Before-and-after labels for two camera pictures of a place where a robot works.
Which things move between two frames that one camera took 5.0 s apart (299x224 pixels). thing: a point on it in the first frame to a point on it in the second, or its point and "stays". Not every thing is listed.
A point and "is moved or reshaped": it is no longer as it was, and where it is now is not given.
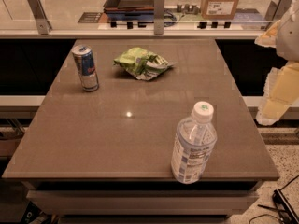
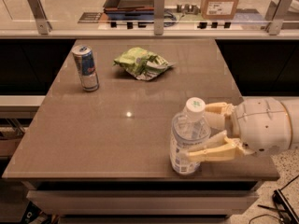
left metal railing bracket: x=44 y=26 stays
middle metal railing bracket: x=159 y=5 stays
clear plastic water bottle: x=193 y=145 is moved or reshaped
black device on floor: x=287 y=214 stays
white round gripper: x=289 y=36 to x=261 y=125
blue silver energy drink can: x=85 y=62 stays
